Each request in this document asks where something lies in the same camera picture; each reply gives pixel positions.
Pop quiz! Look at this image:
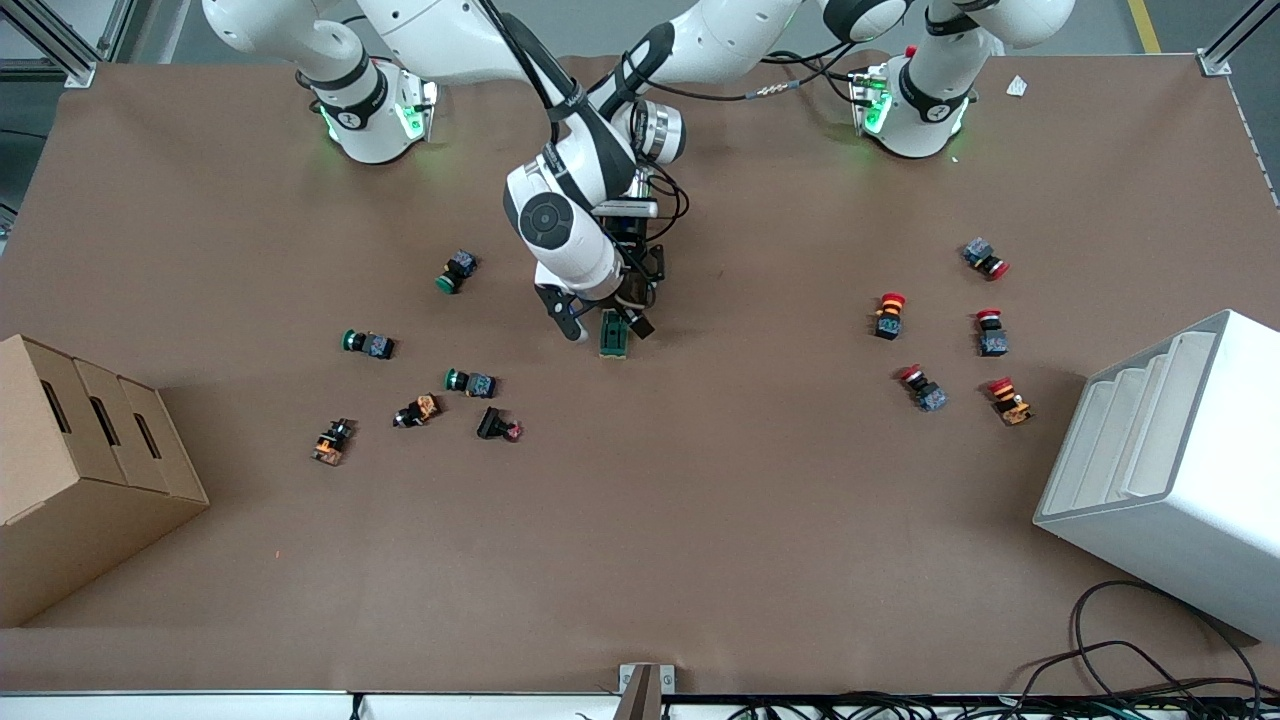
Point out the brown cardboard box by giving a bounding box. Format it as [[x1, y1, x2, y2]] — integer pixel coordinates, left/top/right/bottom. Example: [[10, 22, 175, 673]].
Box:
[[0, 334, 211, 629]]

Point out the black looped cable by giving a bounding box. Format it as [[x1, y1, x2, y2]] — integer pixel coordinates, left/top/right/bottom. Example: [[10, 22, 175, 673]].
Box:
[[1020, 580, 1263, 706]]

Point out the white table edge rail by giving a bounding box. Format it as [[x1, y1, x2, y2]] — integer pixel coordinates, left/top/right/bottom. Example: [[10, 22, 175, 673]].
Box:
[[0, 690, 621, 720]]

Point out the red button orange block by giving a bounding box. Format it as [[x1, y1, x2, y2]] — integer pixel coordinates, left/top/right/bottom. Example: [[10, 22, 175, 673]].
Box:
[[988, 377, 1034, 428]]

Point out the white compartment storage bin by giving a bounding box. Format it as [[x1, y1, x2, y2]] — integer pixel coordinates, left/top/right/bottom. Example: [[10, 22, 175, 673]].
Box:
[[1033, 309, 1280, 643]]

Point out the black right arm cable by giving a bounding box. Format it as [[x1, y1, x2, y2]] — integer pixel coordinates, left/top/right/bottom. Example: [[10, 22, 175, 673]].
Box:
[[478, 0, 593, 131]]

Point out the black cable bundle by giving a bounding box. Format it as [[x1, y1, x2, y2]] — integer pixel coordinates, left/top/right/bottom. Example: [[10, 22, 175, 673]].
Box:
[[690, 688, 1280, 720]]

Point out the metal table bracket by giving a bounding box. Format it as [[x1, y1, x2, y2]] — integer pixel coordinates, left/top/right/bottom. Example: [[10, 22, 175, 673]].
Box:
[[617, 662, 677, 720]]

